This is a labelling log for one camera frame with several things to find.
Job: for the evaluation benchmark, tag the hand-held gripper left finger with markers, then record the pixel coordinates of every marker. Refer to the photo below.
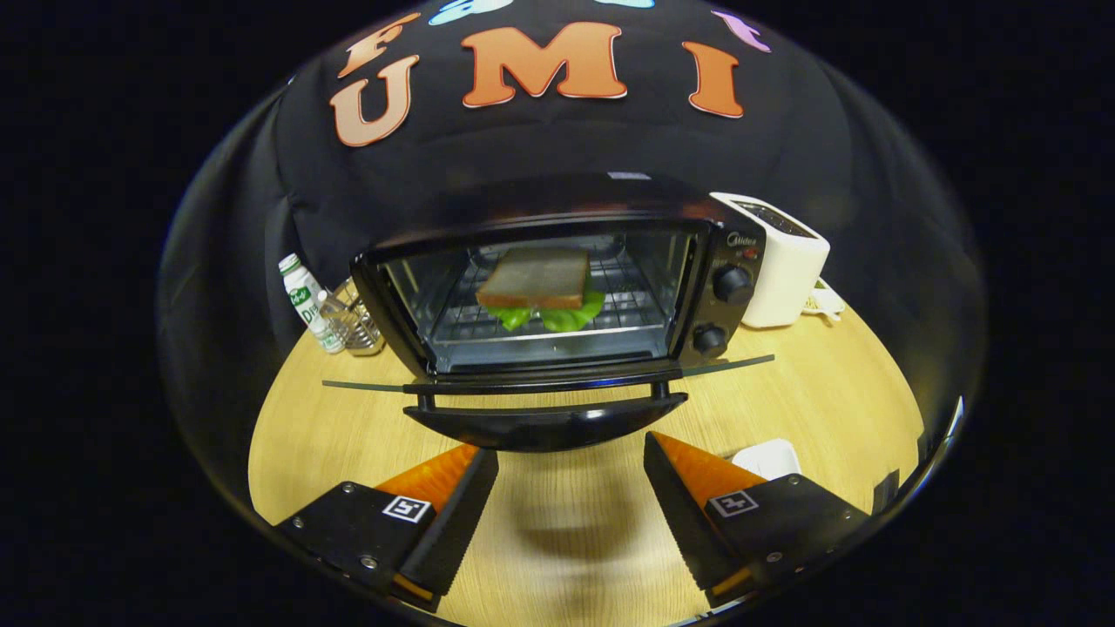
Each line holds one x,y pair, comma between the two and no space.
457,514

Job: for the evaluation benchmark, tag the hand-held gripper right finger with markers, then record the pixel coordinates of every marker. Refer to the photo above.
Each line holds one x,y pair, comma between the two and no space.
684,514

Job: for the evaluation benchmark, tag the black toaster oven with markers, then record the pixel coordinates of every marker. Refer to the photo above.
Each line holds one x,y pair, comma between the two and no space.
727,313

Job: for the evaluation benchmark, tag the toast and lettuce sandwich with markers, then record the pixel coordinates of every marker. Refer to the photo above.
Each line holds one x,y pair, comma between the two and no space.
536,277

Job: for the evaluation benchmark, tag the white bread toaster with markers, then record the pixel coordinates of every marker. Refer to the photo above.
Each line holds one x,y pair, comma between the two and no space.
784,270

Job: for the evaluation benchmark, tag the white plastic tray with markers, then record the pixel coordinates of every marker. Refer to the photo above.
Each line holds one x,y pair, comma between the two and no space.
771,457

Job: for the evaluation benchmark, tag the small white divided dish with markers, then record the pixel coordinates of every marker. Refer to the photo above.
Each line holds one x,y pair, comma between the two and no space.
826,300

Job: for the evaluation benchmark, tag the white bottle green label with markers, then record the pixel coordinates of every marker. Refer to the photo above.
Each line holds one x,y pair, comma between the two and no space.
305,300

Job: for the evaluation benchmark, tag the black backdrop cloth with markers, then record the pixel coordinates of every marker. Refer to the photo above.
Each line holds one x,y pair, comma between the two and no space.
540,148

